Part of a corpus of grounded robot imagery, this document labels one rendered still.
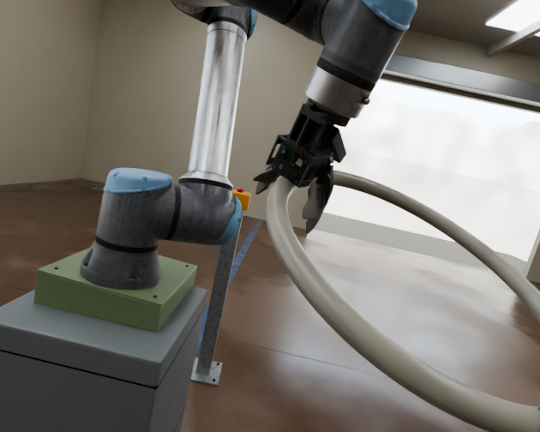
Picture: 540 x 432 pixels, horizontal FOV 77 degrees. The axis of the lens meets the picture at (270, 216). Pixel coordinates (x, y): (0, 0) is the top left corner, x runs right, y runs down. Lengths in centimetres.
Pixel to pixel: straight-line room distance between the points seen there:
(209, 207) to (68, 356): 44
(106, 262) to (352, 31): 69
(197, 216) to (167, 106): 639
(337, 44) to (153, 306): 65
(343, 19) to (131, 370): 73
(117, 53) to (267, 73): 294
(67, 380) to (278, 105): 628
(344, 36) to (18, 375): 89
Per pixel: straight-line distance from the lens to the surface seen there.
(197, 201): 88
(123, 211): 84
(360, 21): 49
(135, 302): 86
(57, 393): 93
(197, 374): 217
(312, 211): 57
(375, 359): 35
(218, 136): 94
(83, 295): 91
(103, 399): 88
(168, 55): 739
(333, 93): 49
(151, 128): 730
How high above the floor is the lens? 131
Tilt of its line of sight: 10 degrees down
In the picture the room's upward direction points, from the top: 13 degrees clockwise
